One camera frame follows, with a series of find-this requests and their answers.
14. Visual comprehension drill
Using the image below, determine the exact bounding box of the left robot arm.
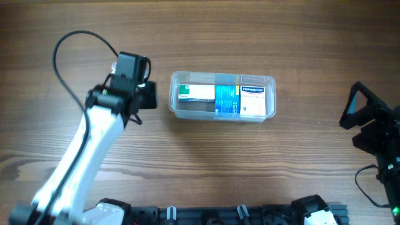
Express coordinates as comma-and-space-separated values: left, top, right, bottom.
9, 52, 157, 224

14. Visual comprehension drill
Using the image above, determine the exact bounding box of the clear plastic container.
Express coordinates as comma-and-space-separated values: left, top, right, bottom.
169, 71, 276, 123

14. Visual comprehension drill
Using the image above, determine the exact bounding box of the white green medicine box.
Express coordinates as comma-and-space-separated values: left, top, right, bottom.
178, 84, 215, 102

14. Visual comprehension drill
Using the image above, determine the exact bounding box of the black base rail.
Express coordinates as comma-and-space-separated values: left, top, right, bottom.
124, 202, 349, 225

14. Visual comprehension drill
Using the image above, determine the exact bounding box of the black right camera cable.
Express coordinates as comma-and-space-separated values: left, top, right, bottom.
354, 164, 391, 209

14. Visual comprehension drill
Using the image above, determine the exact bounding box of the blue medicine box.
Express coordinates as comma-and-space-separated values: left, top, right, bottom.
214, 85, 240, 114

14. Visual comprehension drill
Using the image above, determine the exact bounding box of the white Hansaplast plaster box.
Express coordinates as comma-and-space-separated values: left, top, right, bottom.
240, 86, 266, 116

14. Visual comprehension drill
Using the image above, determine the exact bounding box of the white hand sanitizer bottle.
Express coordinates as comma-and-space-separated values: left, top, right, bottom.
111, 62, 117, 73

